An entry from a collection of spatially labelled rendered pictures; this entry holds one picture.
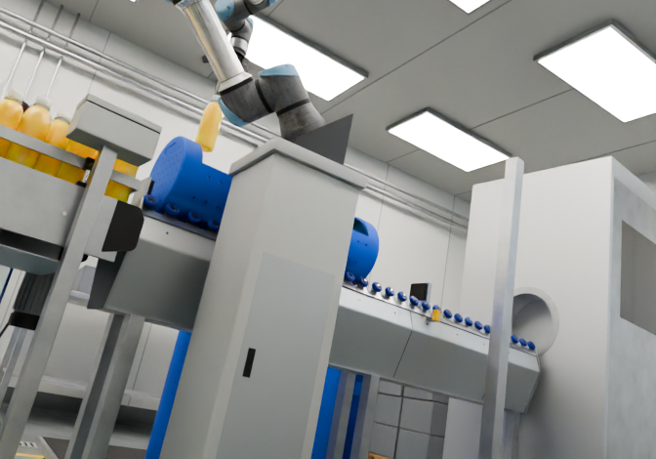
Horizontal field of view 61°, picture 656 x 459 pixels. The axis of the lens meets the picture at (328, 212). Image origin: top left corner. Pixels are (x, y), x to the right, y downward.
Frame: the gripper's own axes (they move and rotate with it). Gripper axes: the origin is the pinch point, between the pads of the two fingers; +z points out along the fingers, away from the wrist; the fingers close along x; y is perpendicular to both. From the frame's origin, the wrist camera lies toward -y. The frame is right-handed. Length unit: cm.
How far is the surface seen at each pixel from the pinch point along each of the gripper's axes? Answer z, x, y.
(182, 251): 61, -15, -4
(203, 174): 35.2, -14.9, -3.7
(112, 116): 38, -35, -39
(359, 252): 39, -15, 66
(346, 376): 84, 4, 87
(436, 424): 97, 145, 317
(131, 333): 87, -10, -10
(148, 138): 39, -35, -29
